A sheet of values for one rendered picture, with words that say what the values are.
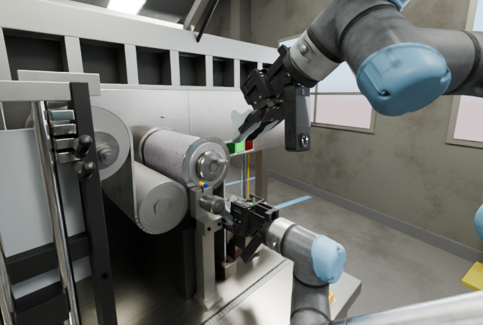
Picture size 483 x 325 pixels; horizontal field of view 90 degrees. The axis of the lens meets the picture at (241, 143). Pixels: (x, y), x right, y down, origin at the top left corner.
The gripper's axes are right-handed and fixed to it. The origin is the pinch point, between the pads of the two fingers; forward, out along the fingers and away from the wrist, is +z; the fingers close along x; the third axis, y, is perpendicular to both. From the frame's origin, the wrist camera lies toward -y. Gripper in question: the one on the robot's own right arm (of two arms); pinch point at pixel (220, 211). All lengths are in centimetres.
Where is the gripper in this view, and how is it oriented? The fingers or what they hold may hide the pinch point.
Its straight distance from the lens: 73.6
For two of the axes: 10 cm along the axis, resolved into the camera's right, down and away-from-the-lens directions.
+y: 0.0, -9.8, -2.0
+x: -7.2, 1.4, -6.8
